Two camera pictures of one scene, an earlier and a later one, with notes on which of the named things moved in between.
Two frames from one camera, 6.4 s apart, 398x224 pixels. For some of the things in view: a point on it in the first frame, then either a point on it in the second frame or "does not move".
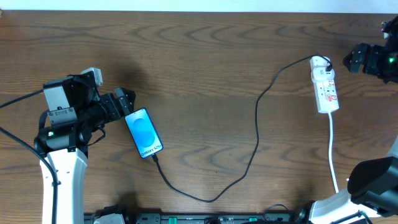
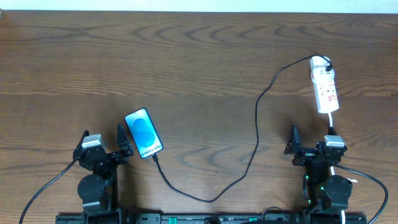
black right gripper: (364, 57) to (311, 151)
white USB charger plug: (321, 74) does not move
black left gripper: (117, 106) to (106, 155)
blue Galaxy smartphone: (145, 135) does not move
